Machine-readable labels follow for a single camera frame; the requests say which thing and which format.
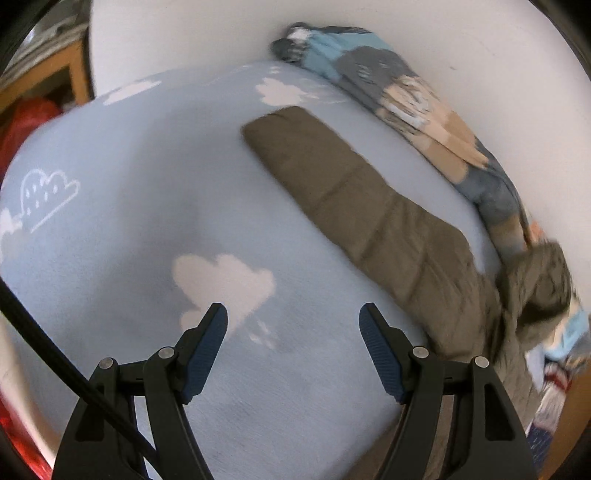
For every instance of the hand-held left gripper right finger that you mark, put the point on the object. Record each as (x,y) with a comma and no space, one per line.
(378,355)

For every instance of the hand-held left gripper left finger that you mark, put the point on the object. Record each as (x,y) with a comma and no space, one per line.
(203,360)

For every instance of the brown quilted jacket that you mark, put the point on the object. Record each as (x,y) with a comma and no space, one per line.
(369,207)

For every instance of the light blue cloud-print bed sheet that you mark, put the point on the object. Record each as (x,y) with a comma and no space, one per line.
(161,207)

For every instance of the dark blue star-print cloth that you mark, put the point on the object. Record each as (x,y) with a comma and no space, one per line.
(549,392)

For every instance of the red shiny object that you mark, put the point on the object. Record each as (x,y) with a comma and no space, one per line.
(14,434)

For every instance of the wooden headboard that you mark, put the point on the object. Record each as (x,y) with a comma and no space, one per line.
(575,415)

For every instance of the patchwork printed blanket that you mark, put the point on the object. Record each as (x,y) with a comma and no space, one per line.
(392,78)

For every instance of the red bag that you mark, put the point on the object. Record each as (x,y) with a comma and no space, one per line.
(27,124)

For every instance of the wooden shelf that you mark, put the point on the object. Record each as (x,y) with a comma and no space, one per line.
(78,74)

